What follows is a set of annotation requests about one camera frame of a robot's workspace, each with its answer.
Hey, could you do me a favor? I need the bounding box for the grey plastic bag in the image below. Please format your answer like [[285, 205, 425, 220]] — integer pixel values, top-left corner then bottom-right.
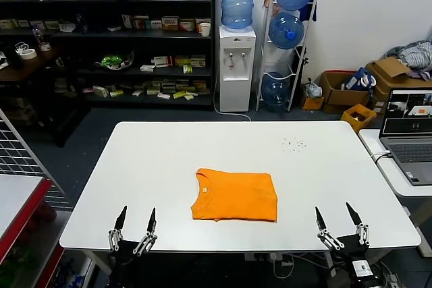
[[302, 78, 323, 99]]

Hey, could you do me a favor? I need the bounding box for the brown wooden table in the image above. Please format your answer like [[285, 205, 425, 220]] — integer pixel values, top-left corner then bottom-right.
[[0, 45, 65, 82]]

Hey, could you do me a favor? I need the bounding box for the open cardboard box red rim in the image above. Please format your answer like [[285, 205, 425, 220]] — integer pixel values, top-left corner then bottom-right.
[[319, 70, 372, 115]]

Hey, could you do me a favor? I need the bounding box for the white wire grid panel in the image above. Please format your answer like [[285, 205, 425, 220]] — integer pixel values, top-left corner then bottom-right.
[[0, 109, 65, 194]]

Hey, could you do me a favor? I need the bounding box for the orange T-shirt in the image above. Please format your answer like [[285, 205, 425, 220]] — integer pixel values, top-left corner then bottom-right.
[[190, 167, 279, 224]]

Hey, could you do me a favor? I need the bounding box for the small yellow cardboard box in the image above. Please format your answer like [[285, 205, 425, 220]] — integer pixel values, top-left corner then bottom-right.
[[301, 95, 325, 111]]

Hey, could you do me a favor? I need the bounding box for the yellow plastic bin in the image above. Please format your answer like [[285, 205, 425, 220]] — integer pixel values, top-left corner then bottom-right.
[[340, 103, 377, 134]]

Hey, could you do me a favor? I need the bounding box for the pile of striped clothes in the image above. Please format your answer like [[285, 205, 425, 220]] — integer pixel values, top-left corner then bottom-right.
[[384, 40, 432, 82]]

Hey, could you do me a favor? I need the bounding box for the white laptop cable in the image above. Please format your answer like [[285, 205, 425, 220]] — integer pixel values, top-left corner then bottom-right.
[[371, 150, 392, 163]]

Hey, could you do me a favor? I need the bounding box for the large brown cardboard box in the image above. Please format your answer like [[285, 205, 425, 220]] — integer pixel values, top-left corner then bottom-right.
[[366, 57, 432, 113]]

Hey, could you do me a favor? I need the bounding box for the white dispenser power cable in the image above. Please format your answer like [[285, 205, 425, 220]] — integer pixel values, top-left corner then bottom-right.
[[213, 65, 252, 122]]

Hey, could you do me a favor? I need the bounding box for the upright blue water jug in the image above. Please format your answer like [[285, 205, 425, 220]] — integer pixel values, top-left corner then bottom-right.
[[220, 0, 257, 31]]

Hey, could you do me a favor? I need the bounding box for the green snack bag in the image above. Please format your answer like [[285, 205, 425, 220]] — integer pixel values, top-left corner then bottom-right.
[[94, 51, 135, 71]]

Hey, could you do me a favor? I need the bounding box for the blue and white bag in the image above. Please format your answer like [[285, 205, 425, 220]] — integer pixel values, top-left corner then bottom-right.
[[342, 67, 377, 92]]

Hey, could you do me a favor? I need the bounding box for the red white medicine box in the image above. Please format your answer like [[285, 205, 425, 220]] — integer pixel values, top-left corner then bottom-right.
[[151, 55, 172, 68]]

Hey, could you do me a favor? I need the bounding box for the white tape roll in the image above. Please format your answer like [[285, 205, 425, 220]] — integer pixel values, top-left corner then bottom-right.
[[15, 42, 37, 60]]

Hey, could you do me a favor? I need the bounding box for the white water dispenser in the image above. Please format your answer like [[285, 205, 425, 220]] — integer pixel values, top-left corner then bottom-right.
[[218, 26, 257, 113]]

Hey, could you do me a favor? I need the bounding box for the black metal stand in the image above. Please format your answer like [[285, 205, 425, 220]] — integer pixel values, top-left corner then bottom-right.
[[290, 47, 310, 109]]

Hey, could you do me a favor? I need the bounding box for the white side table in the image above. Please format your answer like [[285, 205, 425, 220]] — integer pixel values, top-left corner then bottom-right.
[[357, 128, 432, 257]]

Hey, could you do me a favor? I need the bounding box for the grey laptop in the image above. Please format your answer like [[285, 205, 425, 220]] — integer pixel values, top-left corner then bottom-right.
[[378, 88, 432, 187]]

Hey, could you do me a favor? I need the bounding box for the red framed cart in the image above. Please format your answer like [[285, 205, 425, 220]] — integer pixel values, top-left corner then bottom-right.
[[0, 175, 65, 288]]

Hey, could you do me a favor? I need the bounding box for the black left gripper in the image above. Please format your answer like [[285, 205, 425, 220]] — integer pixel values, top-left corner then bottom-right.
[[107, 205, 159, 267]]

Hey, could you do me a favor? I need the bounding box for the dark blue hanging cloth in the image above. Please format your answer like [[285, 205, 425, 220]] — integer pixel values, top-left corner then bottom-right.
[[298, 0, 318, 23]]

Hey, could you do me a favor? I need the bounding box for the clear plastic water bottle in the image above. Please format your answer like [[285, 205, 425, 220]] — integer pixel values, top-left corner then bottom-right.
[[32, 24, 51, 52]]

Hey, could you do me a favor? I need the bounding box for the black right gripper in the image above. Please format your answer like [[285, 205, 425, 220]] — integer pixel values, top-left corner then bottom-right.
[[314, 202, 371, 262]]

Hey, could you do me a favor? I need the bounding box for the small dark bottle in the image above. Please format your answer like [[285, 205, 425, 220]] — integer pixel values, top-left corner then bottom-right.
[[76, 13, 88, 34]]

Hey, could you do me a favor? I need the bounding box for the black shelving unit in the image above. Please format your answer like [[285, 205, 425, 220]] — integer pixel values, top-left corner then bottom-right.
[[0, 0, 216, 112]]

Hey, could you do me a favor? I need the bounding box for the black cylindrical container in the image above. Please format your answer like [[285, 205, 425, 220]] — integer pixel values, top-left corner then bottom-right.
[[5, 44, 24, 69]]

